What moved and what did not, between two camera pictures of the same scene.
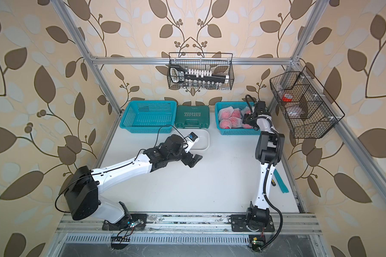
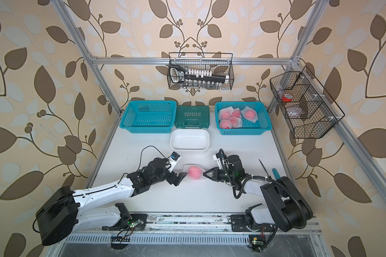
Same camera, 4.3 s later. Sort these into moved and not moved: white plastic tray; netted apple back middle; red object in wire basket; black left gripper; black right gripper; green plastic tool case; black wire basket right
Moved: black left gripper; black right gripper
Not moved: red object in wire basket; green plastic tool case; black wire basket right; white plastic tray; netted apple back middle
